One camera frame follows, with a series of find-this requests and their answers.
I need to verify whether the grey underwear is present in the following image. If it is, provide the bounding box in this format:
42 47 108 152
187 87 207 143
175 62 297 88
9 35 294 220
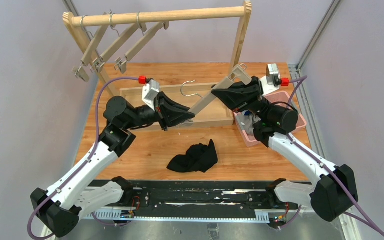
238 113 261 136

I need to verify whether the wooden hanger of black underwear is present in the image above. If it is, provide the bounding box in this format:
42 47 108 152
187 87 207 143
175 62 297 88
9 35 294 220
180 63 252 116

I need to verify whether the black underwear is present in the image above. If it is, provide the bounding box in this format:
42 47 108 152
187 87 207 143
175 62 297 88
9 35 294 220
166 139 219 173

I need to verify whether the wooden hanger of blue underwear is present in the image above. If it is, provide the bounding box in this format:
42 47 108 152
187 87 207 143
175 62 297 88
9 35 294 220
114 21 170 74

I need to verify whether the wooden hanger of grey underwear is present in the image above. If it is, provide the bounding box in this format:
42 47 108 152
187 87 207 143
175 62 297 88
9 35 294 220
90 11 147 73

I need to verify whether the blue white underwear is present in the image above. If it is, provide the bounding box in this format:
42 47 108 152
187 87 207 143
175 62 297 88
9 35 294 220
242 110 253 116

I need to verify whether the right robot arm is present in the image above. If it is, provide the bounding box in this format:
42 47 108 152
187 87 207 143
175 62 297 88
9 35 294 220
211 77 359 222

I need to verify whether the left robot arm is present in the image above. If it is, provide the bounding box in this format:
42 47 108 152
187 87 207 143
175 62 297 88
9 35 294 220
27 92 196 240

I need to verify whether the pink plastic basket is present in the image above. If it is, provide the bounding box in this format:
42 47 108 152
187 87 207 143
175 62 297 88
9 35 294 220
233 90 308 148

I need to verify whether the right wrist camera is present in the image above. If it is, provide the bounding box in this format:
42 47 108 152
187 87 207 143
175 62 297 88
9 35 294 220
260 63 281 96

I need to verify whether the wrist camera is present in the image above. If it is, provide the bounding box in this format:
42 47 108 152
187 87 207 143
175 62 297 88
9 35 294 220
260 63 281 96
141 78 160 111

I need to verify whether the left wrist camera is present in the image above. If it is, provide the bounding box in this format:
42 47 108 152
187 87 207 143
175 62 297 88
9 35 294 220
141 78 160 111

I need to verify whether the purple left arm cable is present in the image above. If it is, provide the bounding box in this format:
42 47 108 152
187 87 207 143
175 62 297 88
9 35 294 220
26 75 148 240

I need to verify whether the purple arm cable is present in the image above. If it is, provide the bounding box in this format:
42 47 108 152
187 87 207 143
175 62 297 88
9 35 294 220
26 75 148 240
279 75 384 239

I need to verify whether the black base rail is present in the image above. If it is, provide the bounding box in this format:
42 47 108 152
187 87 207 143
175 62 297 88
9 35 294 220
51 179 312 229

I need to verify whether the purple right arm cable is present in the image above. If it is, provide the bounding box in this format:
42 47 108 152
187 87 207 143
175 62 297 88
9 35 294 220
279 75 384 239

